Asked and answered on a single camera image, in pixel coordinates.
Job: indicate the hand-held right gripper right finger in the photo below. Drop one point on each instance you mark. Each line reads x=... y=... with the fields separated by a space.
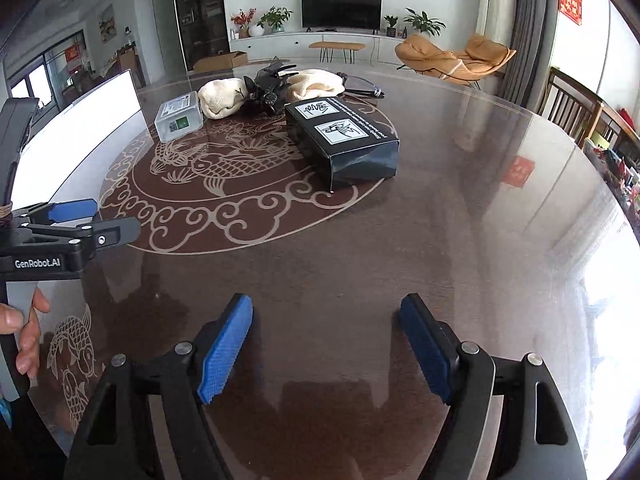
x=425 y=350

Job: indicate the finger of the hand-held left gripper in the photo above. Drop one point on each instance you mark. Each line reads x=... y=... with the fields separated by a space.
x=70 y=210
x=115 y=232

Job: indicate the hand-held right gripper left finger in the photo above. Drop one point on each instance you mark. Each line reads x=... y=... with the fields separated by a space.
x=225 y=350

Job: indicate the clear plastic box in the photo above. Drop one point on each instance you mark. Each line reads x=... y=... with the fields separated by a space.
x=177 y=115

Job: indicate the black mesh hair claw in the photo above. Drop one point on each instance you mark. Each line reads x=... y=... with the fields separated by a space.
x=267 y=87

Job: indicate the black box with white labels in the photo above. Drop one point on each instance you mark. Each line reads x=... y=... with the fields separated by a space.
x=345 y=145

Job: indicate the person's left hand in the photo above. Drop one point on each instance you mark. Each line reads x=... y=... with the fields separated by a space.
x=30 y=340

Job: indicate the red window decoration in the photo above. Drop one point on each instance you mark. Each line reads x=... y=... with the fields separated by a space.
x=72 y=55

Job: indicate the brown dining chair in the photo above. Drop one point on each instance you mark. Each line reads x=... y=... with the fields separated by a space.
x=131 y=62

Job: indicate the cardboard box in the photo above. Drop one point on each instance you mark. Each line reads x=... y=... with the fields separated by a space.
x=220 y=61

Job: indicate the round ceiling lamp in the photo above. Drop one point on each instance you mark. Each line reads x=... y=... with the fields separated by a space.
x=65 y=1

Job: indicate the dark display cabinet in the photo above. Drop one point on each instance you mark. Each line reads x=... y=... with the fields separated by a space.
x=200 y=10

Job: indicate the white round vase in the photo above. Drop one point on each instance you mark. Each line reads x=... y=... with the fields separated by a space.
x=256 y=30

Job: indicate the red flower arrangement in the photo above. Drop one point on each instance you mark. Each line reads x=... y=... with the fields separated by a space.
x=242 y=20

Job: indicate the white tv cabinet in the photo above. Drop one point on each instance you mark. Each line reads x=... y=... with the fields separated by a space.
x=285 y=45

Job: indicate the eyeglasses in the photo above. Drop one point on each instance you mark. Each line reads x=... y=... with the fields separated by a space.
x=372 y=92

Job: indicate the green potted plant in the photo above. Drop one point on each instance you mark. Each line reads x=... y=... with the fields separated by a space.
x=275 y=17

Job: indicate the cluttered side table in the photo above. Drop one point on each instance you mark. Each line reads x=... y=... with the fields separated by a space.
x=617 y=160

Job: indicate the orange bench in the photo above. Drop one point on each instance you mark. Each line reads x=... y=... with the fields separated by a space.
x=336 y=45

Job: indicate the wooden chair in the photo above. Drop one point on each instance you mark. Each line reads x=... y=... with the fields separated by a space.
x=567 y=95

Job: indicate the orange lounge chair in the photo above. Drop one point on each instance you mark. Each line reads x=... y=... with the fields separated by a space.
x=430 y=57

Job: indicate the television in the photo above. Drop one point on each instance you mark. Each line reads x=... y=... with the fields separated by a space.
x=341 y=8

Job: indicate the large leafy potted plant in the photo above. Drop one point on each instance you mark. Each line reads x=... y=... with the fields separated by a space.
x=424 y=22

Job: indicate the small potted plant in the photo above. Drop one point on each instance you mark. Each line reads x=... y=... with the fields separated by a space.
x=391 y=22

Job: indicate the grey curtain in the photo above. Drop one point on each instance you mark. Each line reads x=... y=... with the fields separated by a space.
x=530 y=30

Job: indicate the covered standing air conditioner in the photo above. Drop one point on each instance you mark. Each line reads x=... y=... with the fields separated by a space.
x=495 y=5

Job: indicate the framed wall picture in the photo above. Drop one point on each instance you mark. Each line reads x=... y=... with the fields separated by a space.
x=107 y=23

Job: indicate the red wall hanging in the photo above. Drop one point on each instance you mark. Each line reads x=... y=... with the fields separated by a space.
x=571 y=3

